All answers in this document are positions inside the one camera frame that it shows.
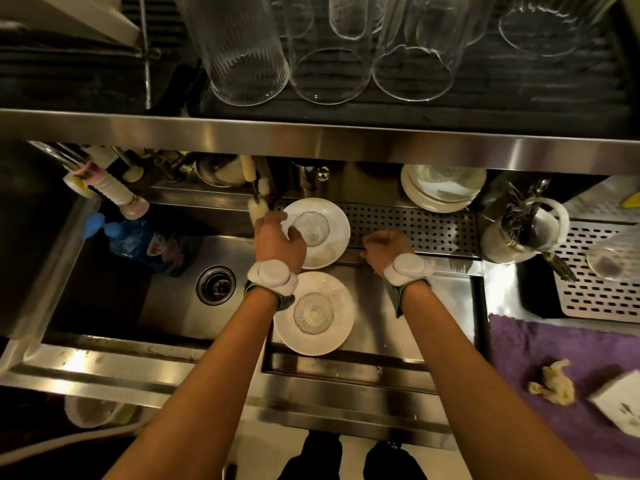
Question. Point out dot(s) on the person's left hand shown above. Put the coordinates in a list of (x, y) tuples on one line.
[(275, 239)]

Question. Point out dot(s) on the person's right hand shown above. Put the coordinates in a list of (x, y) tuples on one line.
[(387, 247)]

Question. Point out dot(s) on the white saucer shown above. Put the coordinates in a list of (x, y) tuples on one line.
[(332, 249), (340, 339)]

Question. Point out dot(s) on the stack of white plates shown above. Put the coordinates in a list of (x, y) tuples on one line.
[(430, 199)]

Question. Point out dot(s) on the group of tall clear glasses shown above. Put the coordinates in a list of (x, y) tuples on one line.
[(245, 54)]

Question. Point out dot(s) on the person's right forearm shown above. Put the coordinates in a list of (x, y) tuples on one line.
[(490, 394)]

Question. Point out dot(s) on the person's left forearm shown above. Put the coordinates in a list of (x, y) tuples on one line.
[(200, 394)]

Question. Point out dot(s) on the person's right leg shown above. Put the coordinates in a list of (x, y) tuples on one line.
[(392, 464)]

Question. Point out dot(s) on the person's leg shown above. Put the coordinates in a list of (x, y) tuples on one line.
[(392, 464), (312, 459)]

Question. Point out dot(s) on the person's left leg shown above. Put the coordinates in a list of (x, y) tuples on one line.
[(312, 459)]

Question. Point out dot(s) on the white right wrist tracker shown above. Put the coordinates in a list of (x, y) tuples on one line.
[(410, 267)]

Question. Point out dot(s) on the white wrist tracker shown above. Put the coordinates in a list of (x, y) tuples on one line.
[(410, 267), (272, 274)]

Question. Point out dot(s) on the perforated steel drip tray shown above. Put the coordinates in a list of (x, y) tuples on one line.
[(415, 229)]

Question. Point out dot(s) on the white left wrist tracker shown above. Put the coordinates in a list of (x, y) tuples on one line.
[(272, 274)]

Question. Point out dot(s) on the white sponge bottle brush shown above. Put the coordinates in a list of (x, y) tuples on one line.
[(261, 194)]

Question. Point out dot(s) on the round sink drain strainer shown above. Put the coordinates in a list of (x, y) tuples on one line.
[(216, 285)]

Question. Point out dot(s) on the recessed steel drainboard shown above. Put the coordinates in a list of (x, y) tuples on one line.
[(425, 314)]

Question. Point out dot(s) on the round steel bowl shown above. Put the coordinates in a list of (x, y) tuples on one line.
[(212, 172)]

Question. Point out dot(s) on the blue dish soap bottle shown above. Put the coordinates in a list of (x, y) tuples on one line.
[(145, 244)]

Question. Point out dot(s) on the stainless steel sink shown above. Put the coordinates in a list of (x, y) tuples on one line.
[(160, 304)]

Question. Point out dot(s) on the bunch of steel cutlery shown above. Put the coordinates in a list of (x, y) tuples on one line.
[(517, 222)]

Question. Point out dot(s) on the white ceramic cutlery jug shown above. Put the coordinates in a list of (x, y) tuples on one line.
[(545, 234)]

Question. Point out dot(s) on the purple cloth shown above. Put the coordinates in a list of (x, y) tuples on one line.
[(525, 354)]

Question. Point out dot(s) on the steel fork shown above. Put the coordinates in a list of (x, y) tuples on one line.
[(562, 268)]

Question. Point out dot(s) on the yellow faucet tag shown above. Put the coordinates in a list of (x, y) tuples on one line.
[(75, 184)]

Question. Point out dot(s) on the slotted steel drip tray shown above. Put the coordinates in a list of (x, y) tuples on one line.
[(590, 299)]

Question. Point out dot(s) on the crumpled beige tissue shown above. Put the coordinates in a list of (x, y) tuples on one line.
[(552, 384)]

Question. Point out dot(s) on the clear measuring cup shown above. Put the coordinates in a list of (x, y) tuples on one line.
[(615, 259)]

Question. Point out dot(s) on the chrome faucet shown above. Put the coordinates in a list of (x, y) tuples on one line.
[(55, 154)]

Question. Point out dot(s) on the white plastic bag bin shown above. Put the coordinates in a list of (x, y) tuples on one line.
[(92, 409)]

